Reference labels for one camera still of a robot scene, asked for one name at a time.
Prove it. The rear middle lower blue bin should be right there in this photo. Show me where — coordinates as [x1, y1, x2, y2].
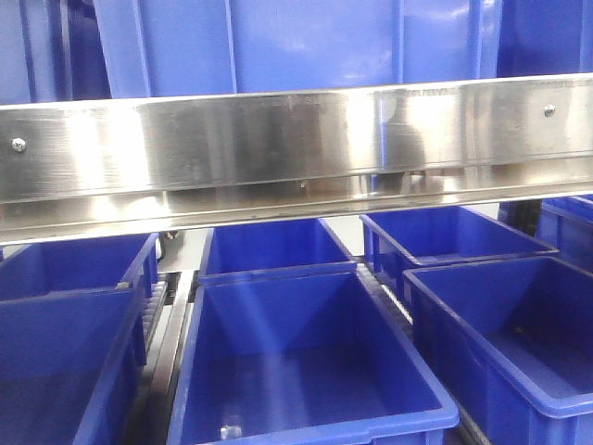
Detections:
[198, 218, 357, 286]

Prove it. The blue bin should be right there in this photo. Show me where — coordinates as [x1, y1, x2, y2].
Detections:
[198, 218, 357, 286]
[360, 206, 559, 302]
[0, 285, 149, 445]
[167, 270, 460, 444]
[536, 195, 592, 272]
[94, 1, 502, 97]
[404, 257, 592, 444]

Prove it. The far right lower blue bin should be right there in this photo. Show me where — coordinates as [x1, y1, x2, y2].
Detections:
[536, 195, 592, 272]

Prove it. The right rail screw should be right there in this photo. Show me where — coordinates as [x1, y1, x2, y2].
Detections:
[543, 104, 556, 117]

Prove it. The steel roller track divider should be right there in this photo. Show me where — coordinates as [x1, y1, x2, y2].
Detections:
[127, 270, 197, 444]

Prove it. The stainless steel shelf rail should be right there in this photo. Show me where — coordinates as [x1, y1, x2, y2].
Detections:
[1, 73, 592, 245]

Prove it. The rail screw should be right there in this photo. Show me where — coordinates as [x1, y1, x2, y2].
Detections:
[543, 104, 556, 117]
[11, 137, 27, 153]

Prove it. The left rail screw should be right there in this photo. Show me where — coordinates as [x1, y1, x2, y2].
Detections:
[11, 137, 27, 153]

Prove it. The upper left blue bin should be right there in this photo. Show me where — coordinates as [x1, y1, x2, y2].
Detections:
[94, 1, 502, 97]

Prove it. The far left lower blue bin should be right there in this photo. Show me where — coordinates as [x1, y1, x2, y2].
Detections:
[0, 285, 149, 445]

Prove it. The rear right lower blue bin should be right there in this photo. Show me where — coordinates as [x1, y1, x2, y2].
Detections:
[360, 206, 559, 302]

